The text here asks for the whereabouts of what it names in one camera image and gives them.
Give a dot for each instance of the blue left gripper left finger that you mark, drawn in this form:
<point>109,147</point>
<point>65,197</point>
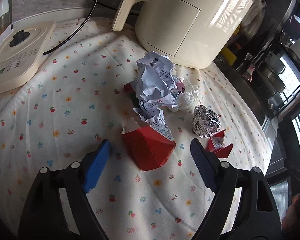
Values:
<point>94,163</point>

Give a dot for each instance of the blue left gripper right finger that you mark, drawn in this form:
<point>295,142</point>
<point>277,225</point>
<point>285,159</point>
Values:
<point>206,163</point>

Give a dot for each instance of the red torn wrapper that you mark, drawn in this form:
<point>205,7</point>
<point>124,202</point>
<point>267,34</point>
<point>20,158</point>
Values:
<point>216,145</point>

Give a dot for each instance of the foil ball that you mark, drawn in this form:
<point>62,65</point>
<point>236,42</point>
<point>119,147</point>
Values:
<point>205,122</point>

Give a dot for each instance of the red paper box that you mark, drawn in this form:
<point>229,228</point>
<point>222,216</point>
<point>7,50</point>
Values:
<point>147,146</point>

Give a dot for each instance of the printed paper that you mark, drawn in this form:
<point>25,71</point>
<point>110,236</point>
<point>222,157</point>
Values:
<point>156,87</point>

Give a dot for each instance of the white tissue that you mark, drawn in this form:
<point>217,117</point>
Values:
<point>188,96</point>

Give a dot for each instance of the floral white tablecloth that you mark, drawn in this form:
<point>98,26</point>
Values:
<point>74,101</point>

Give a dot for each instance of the stainless steel sink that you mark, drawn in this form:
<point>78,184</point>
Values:
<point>244,90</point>

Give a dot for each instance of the cream kettle base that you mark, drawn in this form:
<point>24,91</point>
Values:
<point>21,53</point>

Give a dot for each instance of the cream air fryer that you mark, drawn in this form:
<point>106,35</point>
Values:
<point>190,32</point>

